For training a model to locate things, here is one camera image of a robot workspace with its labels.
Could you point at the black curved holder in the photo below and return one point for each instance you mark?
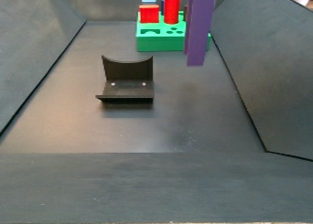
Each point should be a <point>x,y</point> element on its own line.
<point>128,80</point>

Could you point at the purple arch block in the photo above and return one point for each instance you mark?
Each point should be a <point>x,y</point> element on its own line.
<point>199,13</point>

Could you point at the red cuboid block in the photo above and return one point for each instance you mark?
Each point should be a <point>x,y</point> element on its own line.
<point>148,13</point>

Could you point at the dark blue cylinder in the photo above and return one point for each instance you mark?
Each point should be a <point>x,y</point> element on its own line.
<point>161,7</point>

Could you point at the tall red cylinder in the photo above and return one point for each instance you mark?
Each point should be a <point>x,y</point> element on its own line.
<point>169,11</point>

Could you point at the green shape sorter board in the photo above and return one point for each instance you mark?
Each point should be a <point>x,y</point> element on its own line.
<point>160,36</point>

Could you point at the light blue cube block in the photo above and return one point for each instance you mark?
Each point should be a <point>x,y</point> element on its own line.
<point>148,1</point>

